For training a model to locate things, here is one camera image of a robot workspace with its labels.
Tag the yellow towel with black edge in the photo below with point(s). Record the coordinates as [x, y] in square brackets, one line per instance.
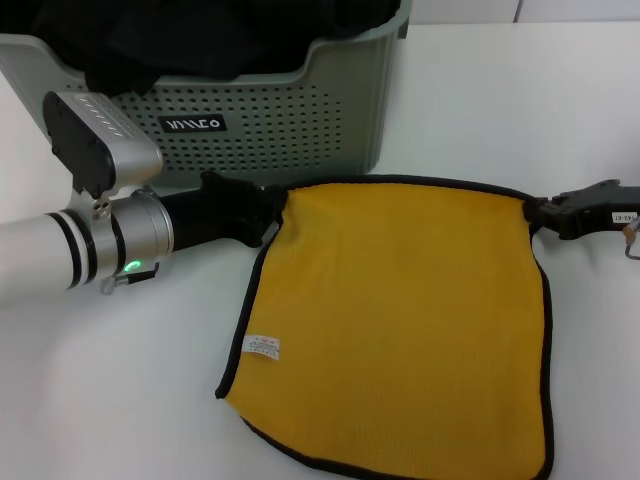
[400, 325]

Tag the green perforated storage box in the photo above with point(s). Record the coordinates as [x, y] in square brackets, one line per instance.
[300, 125]

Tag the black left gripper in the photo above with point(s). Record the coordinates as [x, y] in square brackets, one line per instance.
[215, 215]

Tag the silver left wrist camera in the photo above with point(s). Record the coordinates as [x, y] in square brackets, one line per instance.
[95, 140]

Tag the dark towel pile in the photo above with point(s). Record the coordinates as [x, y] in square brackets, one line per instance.
[200, 35]

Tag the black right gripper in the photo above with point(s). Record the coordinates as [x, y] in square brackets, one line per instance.
[600, 207]

